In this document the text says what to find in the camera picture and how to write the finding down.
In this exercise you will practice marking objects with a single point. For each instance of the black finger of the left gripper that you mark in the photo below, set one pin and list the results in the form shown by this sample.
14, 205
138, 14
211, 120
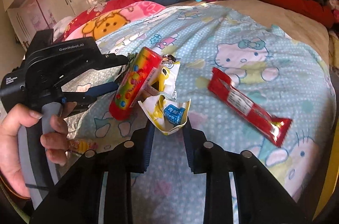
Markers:
113, 60

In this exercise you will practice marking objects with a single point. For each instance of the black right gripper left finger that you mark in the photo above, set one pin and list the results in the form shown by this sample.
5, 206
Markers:
142, 149

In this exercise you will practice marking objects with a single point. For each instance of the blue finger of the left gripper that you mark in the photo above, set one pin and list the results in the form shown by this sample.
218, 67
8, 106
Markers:
85, 99

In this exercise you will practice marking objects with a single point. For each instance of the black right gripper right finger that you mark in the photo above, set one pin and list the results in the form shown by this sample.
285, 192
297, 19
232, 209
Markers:
194, 144

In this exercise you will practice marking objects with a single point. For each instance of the colourful candy packet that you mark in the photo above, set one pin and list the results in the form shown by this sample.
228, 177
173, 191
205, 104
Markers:
137, 77

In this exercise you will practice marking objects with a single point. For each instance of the yellow white torn wrapper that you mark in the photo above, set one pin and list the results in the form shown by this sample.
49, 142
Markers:
159, 98

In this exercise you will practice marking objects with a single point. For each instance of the yellow rimmed black trash bin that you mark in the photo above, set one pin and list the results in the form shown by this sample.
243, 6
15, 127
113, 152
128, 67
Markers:
329, 194

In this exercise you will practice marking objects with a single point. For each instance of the person's left hand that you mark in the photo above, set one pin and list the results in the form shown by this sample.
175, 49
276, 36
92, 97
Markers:
55, 143

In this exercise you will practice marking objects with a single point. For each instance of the pink Pooh blanket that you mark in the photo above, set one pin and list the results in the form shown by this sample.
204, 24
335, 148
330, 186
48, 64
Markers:
113, 20

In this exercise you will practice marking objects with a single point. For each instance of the small yellow pink wrapper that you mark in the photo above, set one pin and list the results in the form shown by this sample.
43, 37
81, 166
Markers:
80, 146

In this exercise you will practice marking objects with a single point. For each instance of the red snack stick wrapper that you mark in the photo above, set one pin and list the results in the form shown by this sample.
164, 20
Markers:
271, 127

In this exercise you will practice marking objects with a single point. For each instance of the light blue Hello Kitty blanket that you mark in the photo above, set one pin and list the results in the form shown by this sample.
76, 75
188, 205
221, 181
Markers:
247, 87

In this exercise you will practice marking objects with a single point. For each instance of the yellow cartoon blanket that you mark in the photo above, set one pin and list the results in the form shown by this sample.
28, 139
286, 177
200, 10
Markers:
334, 52

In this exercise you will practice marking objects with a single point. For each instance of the red folded garment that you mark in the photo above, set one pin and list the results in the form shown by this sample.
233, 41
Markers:
308, 8

